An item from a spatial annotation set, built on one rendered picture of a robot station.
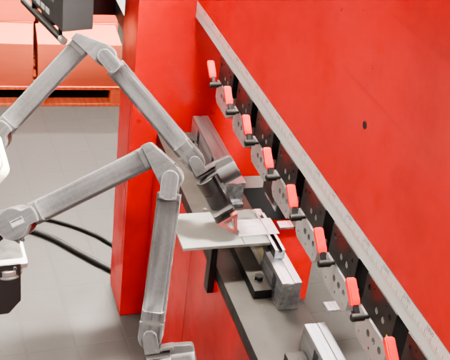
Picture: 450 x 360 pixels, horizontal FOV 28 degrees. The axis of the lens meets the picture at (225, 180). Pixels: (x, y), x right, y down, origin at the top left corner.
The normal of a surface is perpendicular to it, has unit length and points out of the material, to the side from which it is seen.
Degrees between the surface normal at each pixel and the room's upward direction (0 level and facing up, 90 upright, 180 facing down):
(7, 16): 90
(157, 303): 55
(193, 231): 0
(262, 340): 0
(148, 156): 63
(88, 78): 90
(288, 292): 90
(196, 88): 90
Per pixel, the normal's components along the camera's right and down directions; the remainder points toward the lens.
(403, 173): -0.96, 0.04
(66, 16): 0.49, 0.48
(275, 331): 0.11, -0.86
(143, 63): 0.27, 0.51
